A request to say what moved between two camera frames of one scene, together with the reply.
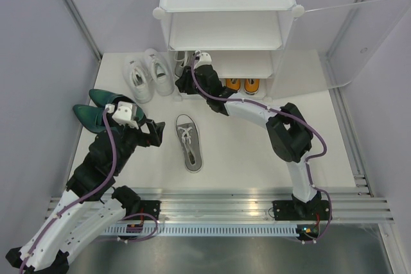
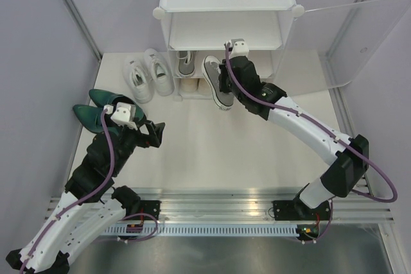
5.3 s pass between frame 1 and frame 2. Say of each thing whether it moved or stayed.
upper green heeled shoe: stayed
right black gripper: moved
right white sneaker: stayed
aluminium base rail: stayed
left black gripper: stayed
